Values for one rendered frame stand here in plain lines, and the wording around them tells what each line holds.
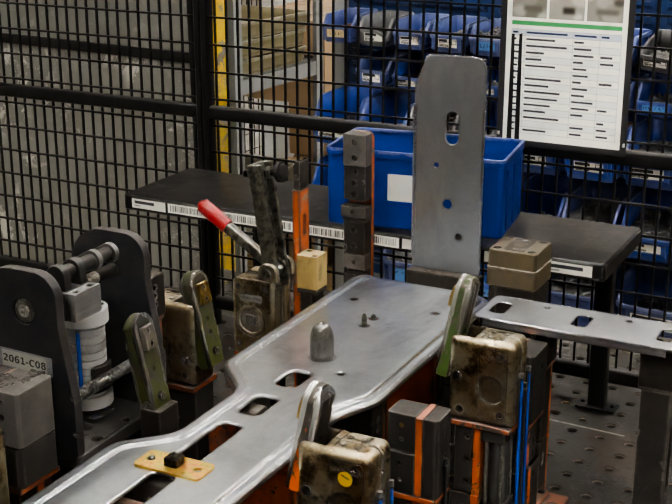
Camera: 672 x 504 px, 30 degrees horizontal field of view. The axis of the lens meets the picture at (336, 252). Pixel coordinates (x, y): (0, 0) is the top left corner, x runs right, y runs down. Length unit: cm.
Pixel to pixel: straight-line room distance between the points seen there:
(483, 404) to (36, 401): 56
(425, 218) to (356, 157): 15
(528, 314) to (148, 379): 58
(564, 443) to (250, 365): 69
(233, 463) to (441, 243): 70
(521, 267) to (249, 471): 68
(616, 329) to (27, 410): 81
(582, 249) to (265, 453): 79
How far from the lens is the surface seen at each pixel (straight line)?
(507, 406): 161
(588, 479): 202
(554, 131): 216
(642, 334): 177
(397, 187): 207
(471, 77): 189
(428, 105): 192
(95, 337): 155
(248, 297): 180
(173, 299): 166
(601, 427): 219
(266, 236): 176
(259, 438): 144
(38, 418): 143
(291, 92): 456
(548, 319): 180
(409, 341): 170
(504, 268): 190
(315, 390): 131
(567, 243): 204
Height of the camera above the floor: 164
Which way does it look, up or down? 18 degrees down
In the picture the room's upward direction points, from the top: straight up
